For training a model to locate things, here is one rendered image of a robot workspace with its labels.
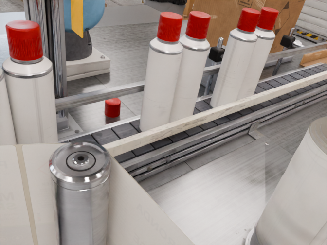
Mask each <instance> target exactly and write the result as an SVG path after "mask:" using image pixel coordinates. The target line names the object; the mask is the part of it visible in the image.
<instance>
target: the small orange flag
mask: <svg viewBox="0 0 327 245"><path fill-rule="evenodd" d="M71 22H72V30H73V31H74V32H75V33H77V34H78V35H79V36H80V37H81V38H83V0H71Z"/></svg>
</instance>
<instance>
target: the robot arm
mask: <svg viewBox="0 0 327 245"><path fill-rule="evenodd" d="M63 3H64V25H65V47H66V61H75V60H81V59H85V58H87V57H89V56H90V55H91V54H92V41H91V37H90V33H89V30H90V29H92V28H93V27H94V26H96V25H97V24H98V22H99V21H100V20H101V18H102V16H103V14H104V10H105V0H83V38H81V37H80V36H79V35H78V34H77V33H75V32H74V31H73V30H72V22H71V0H63Z"/></svg>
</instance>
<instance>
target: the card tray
mask: <svg viewBox="0 0 327 245"><path fill-rule="evenodd" d="M320 62H321V63H326V64H327V49H325V50H321V51H317V52H312V53H307V54H304V55H303V57H302V60H301V62H300V64H299V65H300V66H303V67H306V66H310V65H313V64H317V63H320Z"/></svg>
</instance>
